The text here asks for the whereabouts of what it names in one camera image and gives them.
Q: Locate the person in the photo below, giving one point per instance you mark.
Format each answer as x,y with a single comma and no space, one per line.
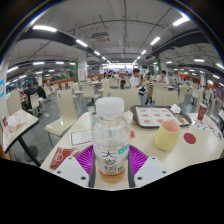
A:
41,91
29,93
162,78
135,80

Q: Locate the red paper packet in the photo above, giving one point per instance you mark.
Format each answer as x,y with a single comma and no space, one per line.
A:
61,156

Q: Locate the ceiling air conditioner unit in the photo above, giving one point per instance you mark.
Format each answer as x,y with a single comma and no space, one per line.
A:
100,37

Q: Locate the red paper cup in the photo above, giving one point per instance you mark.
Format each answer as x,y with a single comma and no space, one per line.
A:
202,112

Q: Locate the small red sauce packet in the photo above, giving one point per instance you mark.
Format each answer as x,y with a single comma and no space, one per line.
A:
132,134

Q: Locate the beige dining chairs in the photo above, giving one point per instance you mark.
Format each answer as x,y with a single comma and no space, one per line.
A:
88,89

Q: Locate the crumpled white napkin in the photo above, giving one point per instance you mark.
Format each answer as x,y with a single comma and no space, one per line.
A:
175,108

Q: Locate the dark brown food tray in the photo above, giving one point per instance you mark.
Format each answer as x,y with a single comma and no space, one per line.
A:
134,115

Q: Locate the ceiling strip lights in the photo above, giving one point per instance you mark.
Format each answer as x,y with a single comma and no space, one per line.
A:
44,28

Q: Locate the blue and white wall sign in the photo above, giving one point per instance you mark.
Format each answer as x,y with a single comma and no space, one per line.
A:
1,88

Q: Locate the white table with black edge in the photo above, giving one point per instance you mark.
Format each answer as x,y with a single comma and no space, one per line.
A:
25,128

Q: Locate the flat round red coaster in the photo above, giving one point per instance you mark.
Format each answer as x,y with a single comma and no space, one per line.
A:
190,138

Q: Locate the beige chair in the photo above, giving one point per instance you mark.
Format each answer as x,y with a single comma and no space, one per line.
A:
65,110
128,96
165,97

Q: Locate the printed paper tray liner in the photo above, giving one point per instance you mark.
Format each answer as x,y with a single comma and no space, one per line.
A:
156,116

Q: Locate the white card with red print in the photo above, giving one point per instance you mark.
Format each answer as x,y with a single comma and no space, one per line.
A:
80,137

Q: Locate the yellow mug with pink inside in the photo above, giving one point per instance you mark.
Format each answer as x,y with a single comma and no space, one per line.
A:
165,138

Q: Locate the clear bottle with white cap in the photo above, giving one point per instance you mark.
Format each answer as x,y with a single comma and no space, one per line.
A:
110,133

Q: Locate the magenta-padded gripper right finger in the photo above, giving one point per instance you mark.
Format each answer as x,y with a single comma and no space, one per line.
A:
151,168

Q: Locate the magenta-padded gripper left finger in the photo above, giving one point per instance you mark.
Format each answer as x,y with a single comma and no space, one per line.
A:
71,168

